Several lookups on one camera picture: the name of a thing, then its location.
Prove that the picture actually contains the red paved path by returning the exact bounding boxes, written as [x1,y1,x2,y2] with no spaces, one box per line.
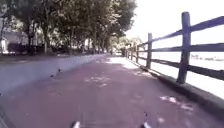
[0,56,224,128]

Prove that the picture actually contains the row of trees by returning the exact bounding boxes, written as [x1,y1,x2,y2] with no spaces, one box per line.
[0,0,138,56]

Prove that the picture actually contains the robot's own part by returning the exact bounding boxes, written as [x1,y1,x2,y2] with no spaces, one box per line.
[70,120,82,128]
[141,111,153,128]

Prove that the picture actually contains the grey water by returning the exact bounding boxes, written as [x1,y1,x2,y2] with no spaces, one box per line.
[133,51,224,100]

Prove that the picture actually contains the building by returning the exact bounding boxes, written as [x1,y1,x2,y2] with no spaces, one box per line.
[0,29,32,54]

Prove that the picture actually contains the dark wooden rail fence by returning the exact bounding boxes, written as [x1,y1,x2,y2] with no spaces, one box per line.
[124,11,224,85]

